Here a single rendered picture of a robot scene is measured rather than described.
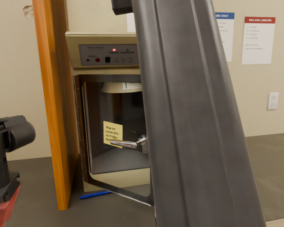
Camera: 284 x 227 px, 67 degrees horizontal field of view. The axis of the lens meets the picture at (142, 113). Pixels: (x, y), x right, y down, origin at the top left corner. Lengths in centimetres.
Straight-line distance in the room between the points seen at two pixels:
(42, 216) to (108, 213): 22
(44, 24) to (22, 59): 57
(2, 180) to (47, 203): 40
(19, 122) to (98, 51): 31
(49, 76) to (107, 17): 27
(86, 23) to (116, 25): 10
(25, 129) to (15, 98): 75
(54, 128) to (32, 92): 56
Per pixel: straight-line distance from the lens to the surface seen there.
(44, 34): 70
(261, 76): 159
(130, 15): 72
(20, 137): 53
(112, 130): 69
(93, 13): 79
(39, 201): 92
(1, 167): 51
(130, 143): 59
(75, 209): 83
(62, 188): 80
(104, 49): 70
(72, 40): 68
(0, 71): 129
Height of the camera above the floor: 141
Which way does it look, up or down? 13 degrees down
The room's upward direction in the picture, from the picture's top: 1 degrees counter-clockwise
